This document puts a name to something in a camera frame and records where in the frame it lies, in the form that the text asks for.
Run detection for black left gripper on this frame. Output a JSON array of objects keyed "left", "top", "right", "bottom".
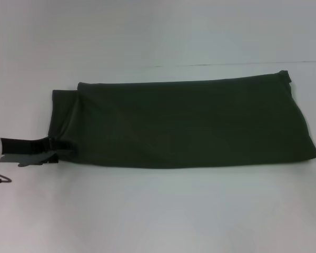
[{"left": 0, "top": 136, "right": 79, "bottom": 166}]

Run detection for dark green t-shirt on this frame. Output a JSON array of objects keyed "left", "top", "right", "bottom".
[{"left": 47, "top": 70, "right": 316, "bottom": 170}]

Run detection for left gripper cable with plugs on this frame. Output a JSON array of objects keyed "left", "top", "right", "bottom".
[{"left": 0, "top": 168, "right": 13, "bottom": 185}]

